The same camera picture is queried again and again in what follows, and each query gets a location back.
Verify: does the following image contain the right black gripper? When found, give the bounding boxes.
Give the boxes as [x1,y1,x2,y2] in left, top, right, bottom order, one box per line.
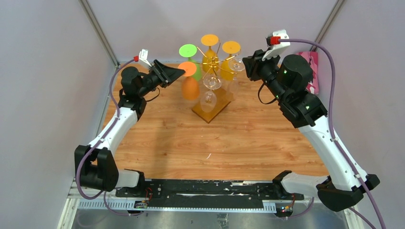
[242,48,288,103]

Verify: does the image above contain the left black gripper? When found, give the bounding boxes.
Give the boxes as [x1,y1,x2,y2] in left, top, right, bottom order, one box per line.
[138,60,185,98]

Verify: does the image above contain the orange wine glass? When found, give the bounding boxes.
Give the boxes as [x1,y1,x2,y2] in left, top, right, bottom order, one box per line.
[178,61,200,101]

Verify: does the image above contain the green wine glass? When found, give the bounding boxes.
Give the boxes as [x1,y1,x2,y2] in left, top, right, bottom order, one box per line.
[179,44,202,81]

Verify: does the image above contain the gold wire glass rack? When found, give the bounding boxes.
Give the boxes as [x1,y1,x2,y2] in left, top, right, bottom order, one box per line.
[192,41,241,124]

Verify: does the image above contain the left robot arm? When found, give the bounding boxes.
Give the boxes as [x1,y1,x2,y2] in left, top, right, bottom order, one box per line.
[75,60,185,199]

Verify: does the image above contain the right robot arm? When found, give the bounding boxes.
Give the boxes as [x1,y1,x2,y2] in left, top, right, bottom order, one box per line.
[242,50,380,212]

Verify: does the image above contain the right clear wine glass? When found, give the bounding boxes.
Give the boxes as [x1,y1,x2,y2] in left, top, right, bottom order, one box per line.
[226,58,245,101]

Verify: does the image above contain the clear wine glass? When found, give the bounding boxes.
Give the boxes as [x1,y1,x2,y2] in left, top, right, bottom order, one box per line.
[200,74,222,113]
[226,58,245,101]

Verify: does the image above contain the right yellow wine glass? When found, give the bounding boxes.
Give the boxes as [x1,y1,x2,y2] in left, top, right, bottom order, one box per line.
[220,41,241,81]

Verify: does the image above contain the yellow wine glass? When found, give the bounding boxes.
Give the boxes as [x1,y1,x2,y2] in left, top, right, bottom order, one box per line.
[201,34,219,74]
[220,41,241,81]

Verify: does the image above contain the front clear wine glass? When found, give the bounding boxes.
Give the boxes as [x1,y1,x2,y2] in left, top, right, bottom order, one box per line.
[200,74,222,113]

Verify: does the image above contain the rear yellow wine glass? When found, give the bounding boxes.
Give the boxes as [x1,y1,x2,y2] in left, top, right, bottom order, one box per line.
[201,34,219,74]

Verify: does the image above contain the pink camouflage cloth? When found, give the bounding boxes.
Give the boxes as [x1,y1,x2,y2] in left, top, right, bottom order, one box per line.
[298,51,319,95]

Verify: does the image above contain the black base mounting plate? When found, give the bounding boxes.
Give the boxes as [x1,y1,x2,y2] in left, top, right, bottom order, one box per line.
[116,179,304,209]

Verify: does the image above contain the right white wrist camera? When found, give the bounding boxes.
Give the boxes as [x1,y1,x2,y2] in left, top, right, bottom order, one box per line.
[262,30,290,61]

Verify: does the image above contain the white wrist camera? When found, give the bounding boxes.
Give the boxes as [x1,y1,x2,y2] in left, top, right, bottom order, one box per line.
[138,49,152,69]
[262,30,290,61]

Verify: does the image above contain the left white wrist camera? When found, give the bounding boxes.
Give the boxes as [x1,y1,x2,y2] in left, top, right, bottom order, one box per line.
[138,49,152,69]

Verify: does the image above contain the aluminium frame rail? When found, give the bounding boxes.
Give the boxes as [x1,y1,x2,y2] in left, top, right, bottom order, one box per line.
[57,179,363,229]

